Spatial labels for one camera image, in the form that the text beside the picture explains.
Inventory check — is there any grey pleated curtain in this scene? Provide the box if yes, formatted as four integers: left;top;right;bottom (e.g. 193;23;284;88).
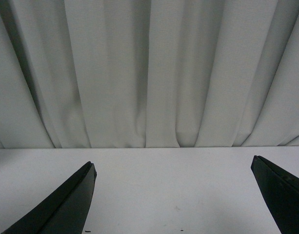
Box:
0;0;299;149

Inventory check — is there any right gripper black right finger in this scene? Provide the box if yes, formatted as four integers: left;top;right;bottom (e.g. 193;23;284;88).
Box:
251;156;299;234

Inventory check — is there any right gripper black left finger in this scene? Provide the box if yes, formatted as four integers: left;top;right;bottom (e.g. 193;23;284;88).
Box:
3;161;97;234

